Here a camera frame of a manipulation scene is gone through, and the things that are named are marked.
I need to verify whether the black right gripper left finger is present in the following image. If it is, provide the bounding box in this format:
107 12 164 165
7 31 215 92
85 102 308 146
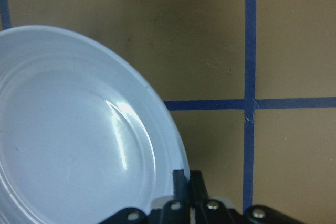
101 169 191 224

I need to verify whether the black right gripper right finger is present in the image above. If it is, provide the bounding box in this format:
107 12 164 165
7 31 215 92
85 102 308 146
189 170 301 223

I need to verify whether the blue plate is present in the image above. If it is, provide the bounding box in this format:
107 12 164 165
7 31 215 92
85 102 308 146
1 26 190 223

